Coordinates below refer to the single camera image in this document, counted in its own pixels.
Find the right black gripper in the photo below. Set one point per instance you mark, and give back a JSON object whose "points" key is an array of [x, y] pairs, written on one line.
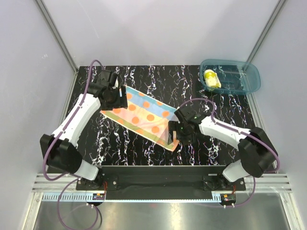
{"points": [[174, 126]]}

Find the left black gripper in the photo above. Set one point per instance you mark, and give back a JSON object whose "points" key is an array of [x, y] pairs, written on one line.
{"points": [[121, 102]]}

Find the orange blue patterned towel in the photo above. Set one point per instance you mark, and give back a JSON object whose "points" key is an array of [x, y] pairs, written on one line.
{"points": [[145, 116]]}

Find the yellow crocodile towel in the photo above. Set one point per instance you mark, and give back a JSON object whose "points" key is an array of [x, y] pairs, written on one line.
{"points": [[211, 79]]}

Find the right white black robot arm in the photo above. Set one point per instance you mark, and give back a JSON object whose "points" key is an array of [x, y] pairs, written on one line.
{"points": [[256, 151]]}

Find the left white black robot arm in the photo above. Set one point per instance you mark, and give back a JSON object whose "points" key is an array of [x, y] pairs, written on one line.
{"points": [[59, 149]]}

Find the blue transparent plastic bin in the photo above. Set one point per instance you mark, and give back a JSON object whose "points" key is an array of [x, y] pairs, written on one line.
{"points": [[236, 77]]}

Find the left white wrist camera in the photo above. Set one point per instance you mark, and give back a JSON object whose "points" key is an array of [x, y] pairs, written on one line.
{"points": [[116, 83]]}

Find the left aluminium frame post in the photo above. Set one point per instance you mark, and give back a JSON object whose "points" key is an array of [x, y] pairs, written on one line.
{"points": [[53, 29]]}

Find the aluminium frame post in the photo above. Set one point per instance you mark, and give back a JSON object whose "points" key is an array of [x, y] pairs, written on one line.
{"points": [[266, 29], [53, 29]]}

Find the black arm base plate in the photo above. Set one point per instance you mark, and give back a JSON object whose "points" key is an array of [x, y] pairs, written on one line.
{"points": [[155, 175]]}

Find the aluminium rail with slots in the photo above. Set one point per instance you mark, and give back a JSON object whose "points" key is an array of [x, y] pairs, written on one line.
{"points": [[66, 189]]}

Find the right aluminium frame post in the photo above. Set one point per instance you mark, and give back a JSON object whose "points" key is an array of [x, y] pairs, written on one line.
{"points": [[266, 29]]}

